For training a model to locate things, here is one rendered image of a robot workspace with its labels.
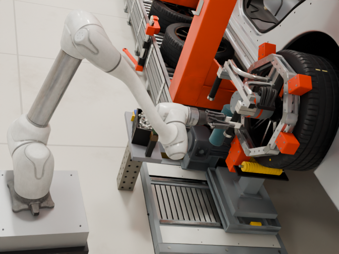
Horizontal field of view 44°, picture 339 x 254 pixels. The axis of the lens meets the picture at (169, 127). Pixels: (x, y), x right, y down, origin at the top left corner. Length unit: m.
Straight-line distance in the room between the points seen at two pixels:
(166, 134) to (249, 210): 0.99
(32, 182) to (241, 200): 1.35
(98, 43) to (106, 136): 1.60
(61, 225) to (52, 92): 0.58
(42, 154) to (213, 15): 1.27
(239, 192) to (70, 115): 1.39
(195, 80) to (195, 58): 0.16
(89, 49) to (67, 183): 0.77
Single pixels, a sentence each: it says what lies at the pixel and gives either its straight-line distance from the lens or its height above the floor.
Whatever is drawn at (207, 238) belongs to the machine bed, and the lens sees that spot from 2.58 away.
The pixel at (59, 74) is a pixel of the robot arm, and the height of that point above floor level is 0.96.
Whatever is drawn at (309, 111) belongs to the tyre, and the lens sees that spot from 2.16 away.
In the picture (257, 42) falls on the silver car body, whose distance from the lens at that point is 3.02.
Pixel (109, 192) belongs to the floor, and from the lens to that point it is 2.72.
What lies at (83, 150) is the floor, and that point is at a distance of 2.98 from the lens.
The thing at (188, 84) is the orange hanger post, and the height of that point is 0.68.
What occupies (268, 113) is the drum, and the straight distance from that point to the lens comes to 2.34.
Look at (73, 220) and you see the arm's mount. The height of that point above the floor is 0.40.
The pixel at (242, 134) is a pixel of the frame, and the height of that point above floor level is 0.62.
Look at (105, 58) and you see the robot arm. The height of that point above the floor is 1.14.
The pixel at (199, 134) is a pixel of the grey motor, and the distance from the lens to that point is 2.75.
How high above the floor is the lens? 1.89
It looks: 33 degrees down
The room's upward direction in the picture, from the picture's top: 20 degrees clockwise
